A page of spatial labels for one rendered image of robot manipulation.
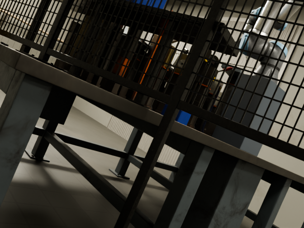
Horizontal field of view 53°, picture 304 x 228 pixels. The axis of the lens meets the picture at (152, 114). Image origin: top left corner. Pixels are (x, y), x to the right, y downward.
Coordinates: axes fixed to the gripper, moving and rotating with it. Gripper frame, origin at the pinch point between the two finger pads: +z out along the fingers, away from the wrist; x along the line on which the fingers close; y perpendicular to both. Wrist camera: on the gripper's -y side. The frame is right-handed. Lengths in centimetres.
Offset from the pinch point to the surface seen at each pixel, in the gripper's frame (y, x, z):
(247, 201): -24, -40, 79
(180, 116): -80, 5, 51
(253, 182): -27, -38, 67
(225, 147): -74, -17, 56
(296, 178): -9, -61, 56
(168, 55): -54, 28, 24
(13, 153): -138, 31, 79
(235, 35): 260, 37, -100
